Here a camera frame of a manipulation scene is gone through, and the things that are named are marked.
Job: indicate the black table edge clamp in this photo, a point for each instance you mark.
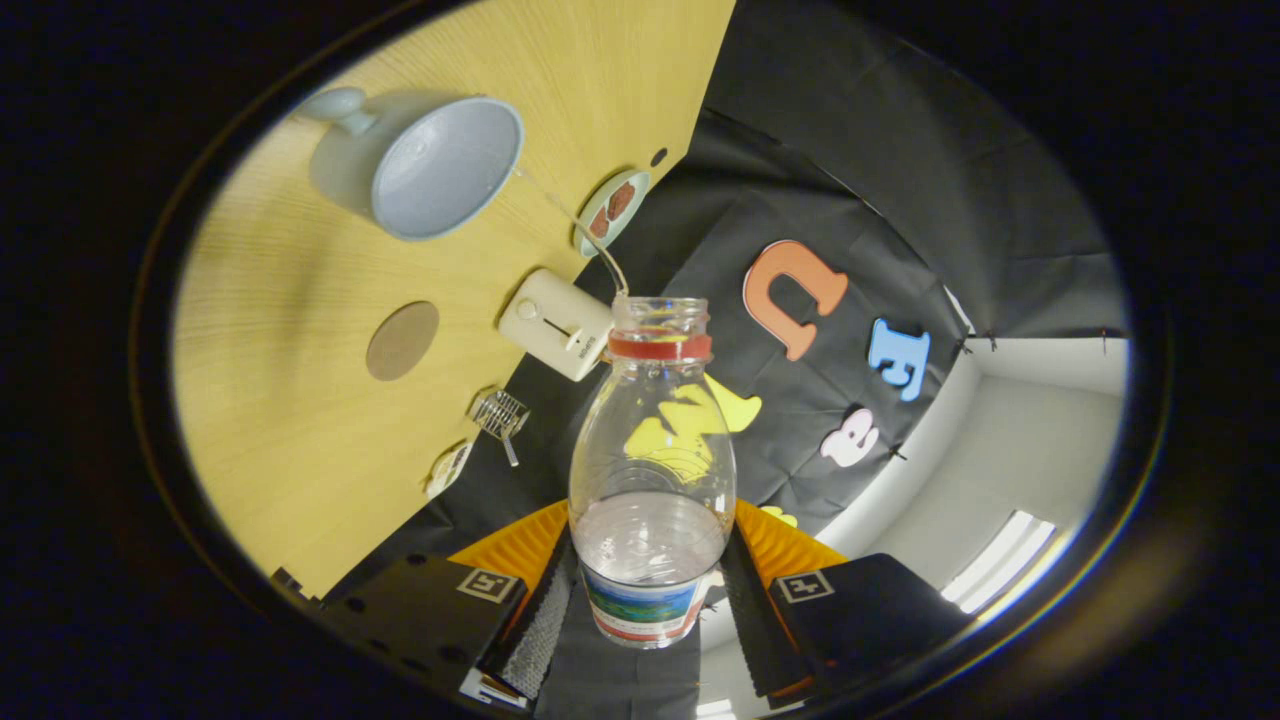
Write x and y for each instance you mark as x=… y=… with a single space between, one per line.
x=290 y=583

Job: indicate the brown bread slice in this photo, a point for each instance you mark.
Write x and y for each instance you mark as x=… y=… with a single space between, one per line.
x=599 y=222
x=621 y=200

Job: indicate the white cup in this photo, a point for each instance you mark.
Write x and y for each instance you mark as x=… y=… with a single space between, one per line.
x=450 y=170

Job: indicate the long ceiling light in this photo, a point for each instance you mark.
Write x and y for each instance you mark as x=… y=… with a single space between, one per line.
x=1000 y=560

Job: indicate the light green plate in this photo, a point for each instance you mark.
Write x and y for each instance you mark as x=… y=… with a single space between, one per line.
x=630 y=180

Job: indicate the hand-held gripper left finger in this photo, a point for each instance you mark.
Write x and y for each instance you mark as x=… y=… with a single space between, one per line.
x=430 y=615

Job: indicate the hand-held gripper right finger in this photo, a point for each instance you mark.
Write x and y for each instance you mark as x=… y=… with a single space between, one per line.
x=870 y=620

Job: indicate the white toaster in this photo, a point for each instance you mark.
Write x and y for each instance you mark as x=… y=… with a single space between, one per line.
x=555 y=325

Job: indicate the wooden table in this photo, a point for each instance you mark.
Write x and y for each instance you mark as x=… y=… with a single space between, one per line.
x=300 y=420

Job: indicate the clear plastic juice bottle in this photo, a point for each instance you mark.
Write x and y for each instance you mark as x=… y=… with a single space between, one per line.
x=650 y=450

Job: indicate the round brown coaster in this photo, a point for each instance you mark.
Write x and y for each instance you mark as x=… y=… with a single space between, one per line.
x=402 y=341

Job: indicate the white divided snack tray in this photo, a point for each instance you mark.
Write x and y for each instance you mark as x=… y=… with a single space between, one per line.
x=448 y=468

